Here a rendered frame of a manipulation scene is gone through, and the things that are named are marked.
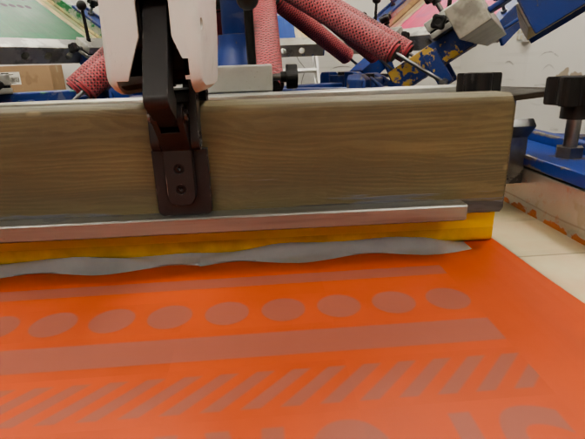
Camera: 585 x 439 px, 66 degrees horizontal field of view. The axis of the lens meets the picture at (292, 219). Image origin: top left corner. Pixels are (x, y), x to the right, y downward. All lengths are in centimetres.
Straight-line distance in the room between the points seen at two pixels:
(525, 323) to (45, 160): 27
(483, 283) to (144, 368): 18
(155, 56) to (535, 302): 23
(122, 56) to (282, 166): 11
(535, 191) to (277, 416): 28
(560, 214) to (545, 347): 16
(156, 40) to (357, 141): 13
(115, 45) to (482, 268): 24
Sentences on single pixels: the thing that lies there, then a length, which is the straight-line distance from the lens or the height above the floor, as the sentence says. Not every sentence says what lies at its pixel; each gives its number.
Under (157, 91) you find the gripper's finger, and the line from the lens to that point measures 22.
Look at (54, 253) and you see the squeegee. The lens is 33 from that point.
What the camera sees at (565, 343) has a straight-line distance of 24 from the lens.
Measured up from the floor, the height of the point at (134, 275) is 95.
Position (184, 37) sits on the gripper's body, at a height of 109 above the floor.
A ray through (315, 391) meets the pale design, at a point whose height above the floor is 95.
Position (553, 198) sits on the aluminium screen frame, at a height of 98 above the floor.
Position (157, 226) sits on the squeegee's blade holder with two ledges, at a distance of 28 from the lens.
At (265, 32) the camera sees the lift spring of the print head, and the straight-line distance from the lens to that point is 91.
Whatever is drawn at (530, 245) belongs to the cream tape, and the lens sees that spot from 34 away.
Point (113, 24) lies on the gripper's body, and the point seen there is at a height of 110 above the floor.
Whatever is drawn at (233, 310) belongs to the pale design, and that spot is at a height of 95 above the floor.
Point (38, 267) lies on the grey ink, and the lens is 33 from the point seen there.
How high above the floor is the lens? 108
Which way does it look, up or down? 19 degrees down
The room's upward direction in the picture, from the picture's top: 2 degrees counter-clockwise
